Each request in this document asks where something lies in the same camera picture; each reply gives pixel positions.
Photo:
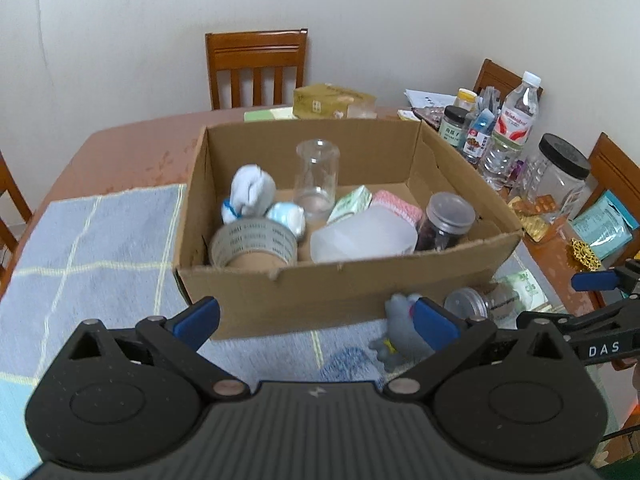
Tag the water bottle red label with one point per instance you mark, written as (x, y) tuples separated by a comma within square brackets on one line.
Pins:
[(512, 130)]

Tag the large clear jar black lid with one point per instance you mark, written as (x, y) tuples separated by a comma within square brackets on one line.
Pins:
[(560, 175)]

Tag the gold ornament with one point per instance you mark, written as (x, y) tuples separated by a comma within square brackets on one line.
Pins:
[(586, 255)]

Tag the yellow lid bottle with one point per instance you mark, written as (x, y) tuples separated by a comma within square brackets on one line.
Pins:
[(465, 97)]

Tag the clear plastic cup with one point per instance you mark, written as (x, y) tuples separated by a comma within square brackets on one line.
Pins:
[(316, 175)]

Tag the small clear container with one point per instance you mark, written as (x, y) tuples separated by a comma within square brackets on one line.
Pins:
[(362, 111)]

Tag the wooden chair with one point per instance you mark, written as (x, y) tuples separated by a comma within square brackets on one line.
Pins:
[(12, 210), (500, 80), (615, 170), (255, 70)]

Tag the pink knit item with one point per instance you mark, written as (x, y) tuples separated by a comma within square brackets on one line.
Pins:
[(397, 206)]

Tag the black lid jar green label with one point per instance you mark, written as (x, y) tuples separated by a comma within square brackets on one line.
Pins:
[(454, 127)]

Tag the dark jar with clear lid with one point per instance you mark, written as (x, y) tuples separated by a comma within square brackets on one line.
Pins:
[(445, 220)]

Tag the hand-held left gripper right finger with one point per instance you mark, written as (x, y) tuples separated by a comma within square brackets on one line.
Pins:
[(435, 322)]

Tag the brown cardboard box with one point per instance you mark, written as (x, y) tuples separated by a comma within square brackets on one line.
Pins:
[(300, 290)]

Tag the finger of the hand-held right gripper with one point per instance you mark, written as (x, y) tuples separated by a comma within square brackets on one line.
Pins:
[(610, 330), (595, 280)]

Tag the grey tape roll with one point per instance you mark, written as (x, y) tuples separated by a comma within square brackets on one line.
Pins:
[(250, 242)]

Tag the light blue sock roll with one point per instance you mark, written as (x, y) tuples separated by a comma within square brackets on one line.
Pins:
[(287, 217)]

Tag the green paper pad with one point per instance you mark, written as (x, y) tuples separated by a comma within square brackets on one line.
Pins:
[(270, 114)]

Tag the blue checked cloth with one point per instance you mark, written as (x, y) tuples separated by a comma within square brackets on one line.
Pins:
[(100, 240)]

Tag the teal foil packet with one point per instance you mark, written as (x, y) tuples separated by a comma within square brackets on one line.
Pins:
[(605, 225)]

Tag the green and white carton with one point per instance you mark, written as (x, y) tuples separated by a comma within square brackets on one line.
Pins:
[(350, 202)]

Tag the white sock roll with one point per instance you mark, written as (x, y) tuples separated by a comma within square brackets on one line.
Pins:
[(250, 190)]

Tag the white papers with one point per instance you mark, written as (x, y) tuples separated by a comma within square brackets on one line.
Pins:
[(430, 97)]

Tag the orange blister packs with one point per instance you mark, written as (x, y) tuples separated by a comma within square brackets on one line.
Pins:
[(535, 217)]

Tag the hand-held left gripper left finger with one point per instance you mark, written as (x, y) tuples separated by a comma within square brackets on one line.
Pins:
[(197, 317)]

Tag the translucent white plastic container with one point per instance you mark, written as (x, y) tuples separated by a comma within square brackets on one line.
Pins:
[(365, 237)]

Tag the grey plush toy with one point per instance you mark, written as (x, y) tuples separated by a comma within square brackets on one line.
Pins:
[(400, 325)]

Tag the small blue cap bottle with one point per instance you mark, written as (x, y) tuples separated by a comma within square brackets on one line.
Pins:
[(479, 135)]

